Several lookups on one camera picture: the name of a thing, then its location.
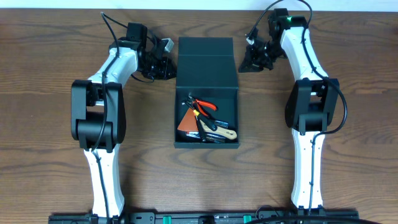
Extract black gift box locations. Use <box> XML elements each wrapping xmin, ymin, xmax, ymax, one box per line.
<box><xmin>174</xmin><ymin>37</ymin><xmax>239</xmax><ymax>149</ymax></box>

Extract orange scraper wooden handle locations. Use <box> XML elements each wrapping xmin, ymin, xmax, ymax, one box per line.
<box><xmin>177</xmin><ymin>109</ymin><xmax>238</xmax><ymax>140</ymax></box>

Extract blue drill bit set case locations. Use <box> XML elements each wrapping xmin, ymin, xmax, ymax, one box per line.
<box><xmin>185</xmin><ymin>120</ymin><xmax>229</xmax><ymax>143</ymax></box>

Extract small hammer red black handle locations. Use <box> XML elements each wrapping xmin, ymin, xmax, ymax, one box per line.
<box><xmin>187</xmin><ymin>95</ymin><xmax>206</xmax><ymax>142</ymax></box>

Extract red black cutting pliers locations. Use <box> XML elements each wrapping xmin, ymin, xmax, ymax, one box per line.
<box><xmin>182</xmin><ymin>96</ymin><xmax>218</xmax><ymax>117</ymax></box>

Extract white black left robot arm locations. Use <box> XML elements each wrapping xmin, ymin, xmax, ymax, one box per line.
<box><xmin>71</xmin><ymin>22</ymin><xmax>177</xmax><ymax>223</ymax></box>

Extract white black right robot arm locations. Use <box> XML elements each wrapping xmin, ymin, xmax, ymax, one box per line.
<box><xmin>238</xmin><ymin>8</ymin><xmax>340</xmax><ymax>215</ymax></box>

